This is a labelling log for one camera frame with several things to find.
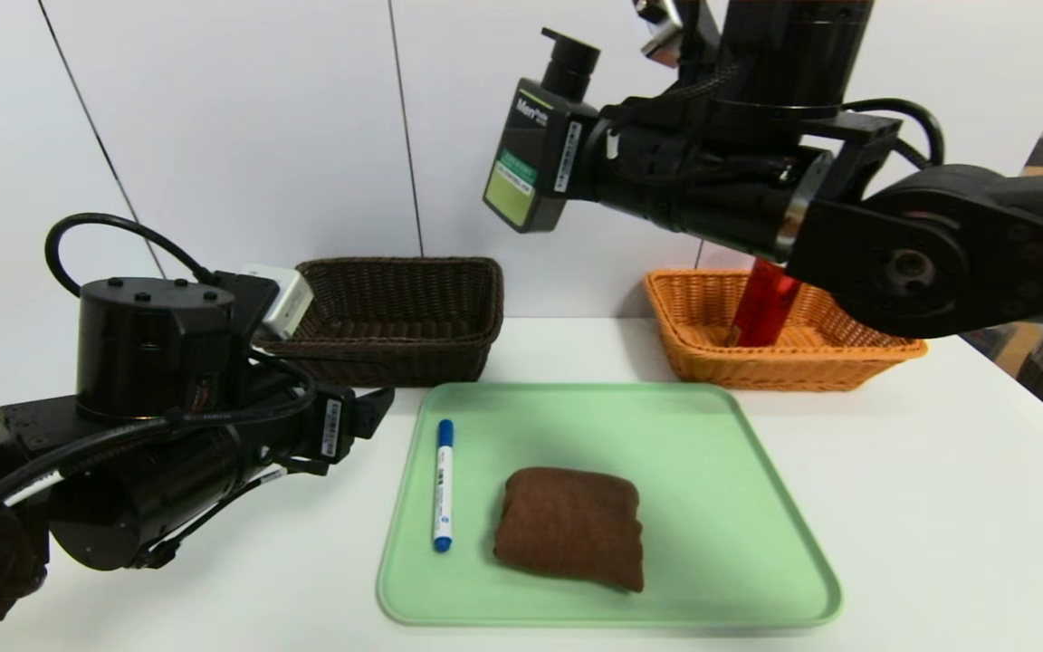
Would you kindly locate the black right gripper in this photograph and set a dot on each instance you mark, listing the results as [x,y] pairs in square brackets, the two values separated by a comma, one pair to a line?
[569,158]

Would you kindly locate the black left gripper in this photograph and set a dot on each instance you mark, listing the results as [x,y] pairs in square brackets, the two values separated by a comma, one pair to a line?
[333,427]

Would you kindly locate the dark green pump bottle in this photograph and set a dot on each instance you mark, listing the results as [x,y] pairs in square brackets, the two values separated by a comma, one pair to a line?
[517,172]

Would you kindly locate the brown towel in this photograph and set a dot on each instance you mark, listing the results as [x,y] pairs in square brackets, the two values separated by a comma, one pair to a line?
[567,525]

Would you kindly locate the red soda can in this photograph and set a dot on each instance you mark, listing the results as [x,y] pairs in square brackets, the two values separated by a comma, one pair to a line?
[761,312]

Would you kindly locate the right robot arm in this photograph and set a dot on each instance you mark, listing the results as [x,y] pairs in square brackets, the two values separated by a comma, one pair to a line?
[938,244]

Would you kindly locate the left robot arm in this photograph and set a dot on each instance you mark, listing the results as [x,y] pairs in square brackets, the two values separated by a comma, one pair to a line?
[141,489]

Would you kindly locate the dark brown wicker basket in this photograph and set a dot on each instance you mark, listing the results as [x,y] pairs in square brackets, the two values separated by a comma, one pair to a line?
[413,326]

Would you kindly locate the orange wicker basket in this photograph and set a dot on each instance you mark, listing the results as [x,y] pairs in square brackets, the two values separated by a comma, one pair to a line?
[693,353]

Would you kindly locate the blue and white marker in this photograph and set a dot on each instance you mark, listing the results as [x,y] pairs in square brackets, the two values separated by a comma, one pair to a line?
[443,489]

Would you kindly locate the light green plastic tray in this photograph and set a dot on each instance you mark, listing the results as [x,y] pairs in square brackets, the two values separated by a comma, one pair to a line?
[739,543]

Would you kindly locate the dark storage box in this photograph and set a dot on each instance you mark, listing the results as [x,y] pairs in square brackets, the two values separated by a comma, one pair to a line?
[983,342]

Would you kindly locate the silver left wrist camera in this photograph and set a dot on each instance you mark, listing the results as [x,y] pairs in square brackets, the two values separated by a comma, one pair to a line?
[286,299]

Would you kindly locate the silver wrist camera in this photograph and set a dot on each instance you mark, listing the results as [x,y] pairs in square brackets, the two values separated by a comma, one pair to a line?
[286,299]
[662,32]

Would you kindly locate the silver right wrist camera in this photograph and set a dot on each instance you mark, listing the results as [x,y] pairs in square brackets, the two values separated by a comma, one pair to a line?
[662,32]

